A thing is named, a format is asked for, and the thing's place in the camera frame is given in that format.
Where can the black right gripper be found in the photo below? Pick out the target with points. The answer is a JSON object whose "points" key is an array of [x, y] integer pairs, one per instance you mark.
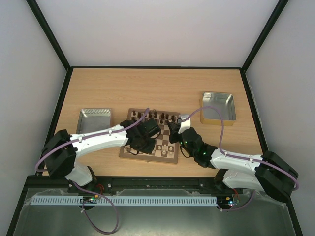
{"points": [[174, 130]]}

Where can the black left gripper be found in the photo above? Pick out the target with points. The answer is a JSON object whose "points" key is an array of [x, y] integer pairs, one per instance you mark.
{"points": [[148, 150]]}

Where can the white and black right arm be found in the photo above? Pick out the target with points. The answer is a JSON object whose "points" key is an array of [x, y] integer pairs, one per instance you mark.
{"points": [[268, 172]]}

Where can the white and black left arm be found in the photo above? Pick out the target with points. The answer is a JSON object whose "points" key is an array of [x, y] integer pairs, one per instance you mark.
{"points": [[63, 149]]}

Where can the wooden chess board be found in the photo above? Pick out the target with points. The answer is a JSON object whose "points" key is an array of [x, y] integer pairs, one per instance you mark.
{"points": [[159, 148]]}

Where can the silver embossed metal tray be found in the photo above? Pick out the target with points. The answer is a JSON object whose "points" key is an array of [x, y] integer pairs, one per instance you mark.
{"points": [[94, 119]]}

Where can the yellow metal tin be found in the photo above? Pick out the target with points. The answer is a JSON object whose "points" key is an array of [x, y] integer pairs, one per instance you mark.
{"points": [[224, 108]]}

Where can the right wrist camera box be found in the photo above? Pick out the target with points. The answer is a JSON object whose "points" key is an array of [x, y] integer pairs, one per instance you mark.
{"points": [[184, 122]]}

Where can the black aluminium frame rail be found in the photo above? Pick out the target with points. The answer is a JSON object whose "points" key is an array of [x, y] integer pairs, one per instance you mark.
{"points": [[112, 185]]}

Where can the light blue cable duct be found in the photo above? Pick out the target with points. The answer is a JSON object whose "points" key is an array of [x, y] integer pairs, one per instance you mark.
{"points": [[124, 201]]}

